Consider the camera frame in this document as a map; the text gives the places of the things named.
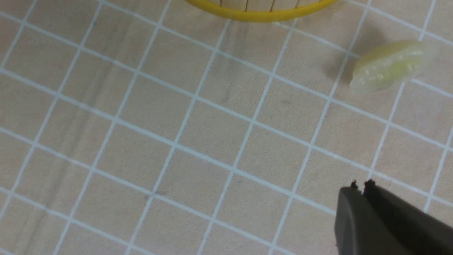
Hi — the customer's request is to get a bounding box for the yellowish green dumpling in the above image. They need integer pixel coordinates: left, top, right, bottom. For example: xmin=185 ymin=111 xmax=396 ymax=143
xmin=349 ymin=39 xmax=440 ymax=94

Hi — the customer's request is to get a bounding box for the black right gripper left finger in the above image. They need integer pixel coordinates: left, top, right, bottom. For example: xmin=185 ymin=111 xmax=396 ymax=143
xmin=335 ymin=181 xmax=411 ymax=255

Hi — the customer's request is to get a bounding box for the checkered beige tablecloth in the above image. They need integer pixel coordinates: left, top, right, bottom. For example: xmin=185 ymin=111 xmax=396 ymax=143
xmin=0 ymin=0 xmax=452 ymax=255

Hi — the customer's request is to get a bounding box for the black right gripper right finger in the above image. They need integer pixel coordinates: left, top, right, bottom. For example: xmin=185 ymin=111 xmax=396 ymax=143
xmin=363 ymin=179 xmax=453 ymax=255

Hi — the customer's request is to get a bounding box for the bamboo steamer tray yellow rim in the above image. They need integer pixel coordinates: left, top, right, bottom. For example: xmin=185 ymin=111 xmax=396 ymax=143
xmin=187 ymin=0 xmax=337 ymax=23

